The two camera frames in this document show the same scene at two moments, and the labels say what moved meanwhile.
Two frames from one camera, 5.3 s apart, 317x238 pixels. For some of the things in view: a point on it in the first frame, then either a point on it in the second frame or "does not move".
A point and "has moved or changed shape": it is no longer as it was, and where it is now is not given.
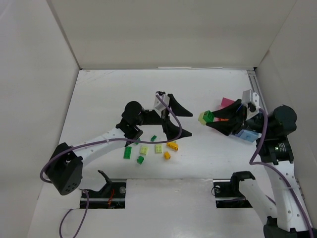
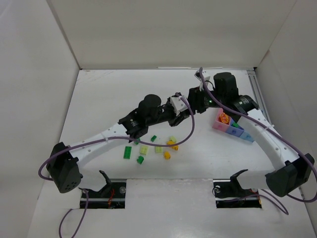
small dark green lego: [154, 137] does not move
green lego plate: [127, 152] does not move
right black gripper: [242, 118] to [194, 99]
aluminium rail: [257, 89] does not move
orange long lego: [173, 145] does not move
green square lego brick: [208, 116] has moved or changed shape
